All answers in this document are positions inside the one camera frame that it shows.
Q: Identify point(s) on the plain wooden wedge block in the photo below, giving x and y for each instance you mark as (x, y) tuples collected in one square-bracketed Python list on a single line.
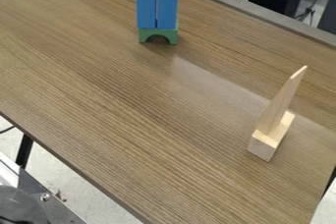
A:
[(281, 102)]

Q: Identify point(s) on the blue pillar block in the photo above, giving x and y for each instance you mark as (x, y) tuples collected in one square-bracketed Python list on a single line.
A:
[(167, 7), (146, 6)]

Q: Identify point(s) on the green arch block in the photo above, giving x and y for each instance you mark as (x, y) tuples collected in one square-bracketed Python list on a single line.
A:
[(159, 35)]

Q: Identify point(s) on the plain wooden rectangular block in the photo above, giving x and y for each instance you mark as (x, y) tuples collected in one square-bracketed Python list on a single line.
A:
[(271, 139)]

